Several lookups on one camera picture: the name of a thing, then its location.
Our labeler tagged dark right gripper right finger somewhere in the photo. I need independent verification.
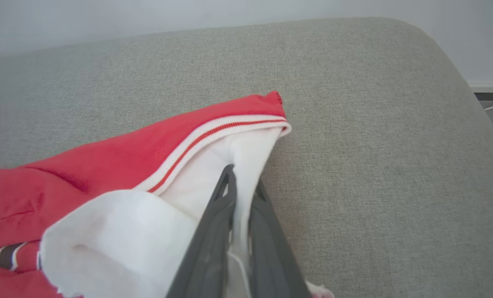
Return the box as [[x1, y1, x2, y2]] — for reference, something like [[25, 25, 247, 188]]
[[248, 180, 312, 298]]

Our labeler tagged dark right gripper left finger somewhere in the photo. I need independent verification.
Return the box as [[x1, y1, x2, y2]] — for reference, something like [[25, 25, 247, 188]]
[[165, 164, 237, 298]]

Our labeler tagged red basketball jersey number 23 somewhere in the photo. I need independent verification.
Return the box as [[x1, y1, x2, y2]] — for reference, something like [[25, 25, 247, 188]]
[[0, 91, 335, 298]]

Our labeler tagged grey fabric sofa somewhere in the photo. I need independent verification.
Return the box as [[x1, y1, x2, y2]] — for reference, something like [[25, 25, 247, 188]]
[[0, 17, 493, 298]]

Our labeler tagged white wall baseboard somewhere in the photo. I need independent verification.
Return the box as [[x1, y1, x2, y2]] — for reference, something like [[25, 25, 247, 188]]
[[467, 81, 493, 101]]

